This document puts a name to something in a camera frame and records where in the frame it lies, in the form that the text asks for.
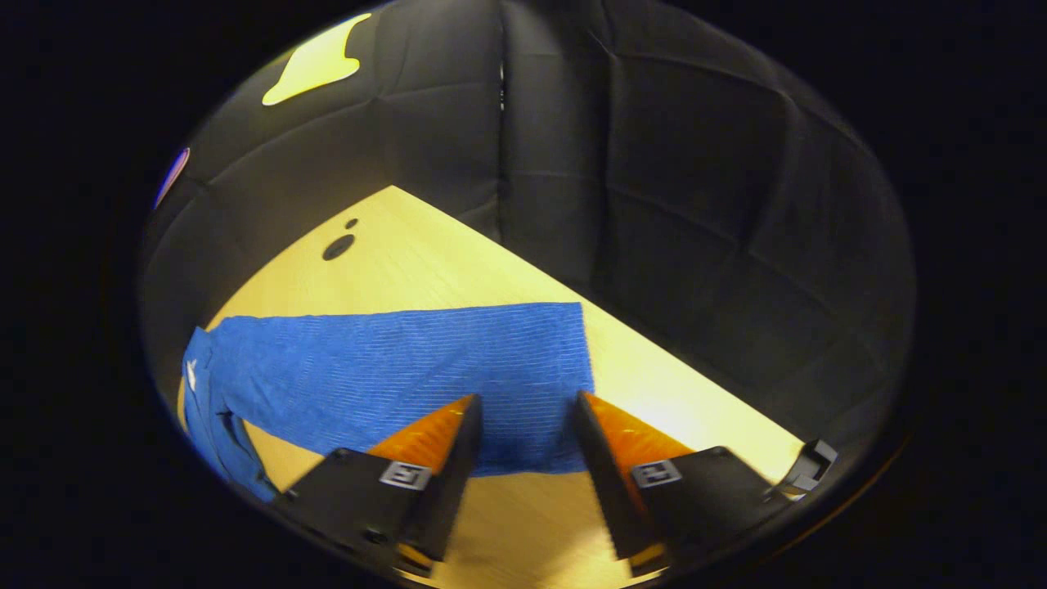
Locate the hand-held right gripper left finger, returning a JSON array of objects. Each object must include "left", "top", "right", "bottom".
[{"left": 274, "top": 393, "right": 483, "bottom": 578}]

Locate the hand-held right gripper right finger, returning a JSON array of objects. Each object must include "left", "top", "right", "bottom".
[{"left": 571, "top": 390, "right": 790, "bottom": 578}]

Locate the blue corduroy shirt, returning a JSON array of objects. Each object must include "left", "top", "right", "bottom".
[{"left": 180, "top": 302, "right": 595, "bottom": 502}]

